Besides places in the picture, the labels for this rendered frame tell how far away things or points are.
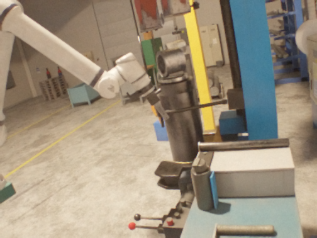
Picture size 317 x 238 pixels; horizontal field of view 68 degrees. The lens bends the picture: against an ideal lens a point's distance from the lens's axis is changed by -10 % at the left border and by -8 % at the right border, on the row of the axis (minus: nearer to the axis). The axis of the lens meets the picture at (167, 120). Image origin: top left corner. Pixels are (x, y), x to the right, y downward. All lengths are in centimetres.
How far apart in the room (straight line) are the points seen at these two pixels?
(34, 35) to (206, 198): 90
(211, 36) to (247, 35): 1029
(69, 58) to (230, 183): 80
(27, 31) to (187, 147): 101
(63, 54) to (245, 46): 82
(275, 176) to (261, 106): 44
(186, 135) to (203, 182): 55
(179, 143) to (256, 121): 45
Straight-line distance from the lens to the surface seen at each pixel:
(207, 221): 99
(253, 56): 129
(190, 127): 146
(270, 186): 106
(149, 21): 159
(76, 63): 104
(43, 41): 106
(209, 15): 1213
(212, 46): 1158
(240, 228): 91
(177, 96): 139
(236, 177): 104
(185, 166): 149
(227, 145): 115
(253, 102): 134
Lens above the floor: 172
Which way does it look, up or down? 18 degrees down
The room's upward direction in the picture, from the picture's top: 12 degrees counter-clockwise
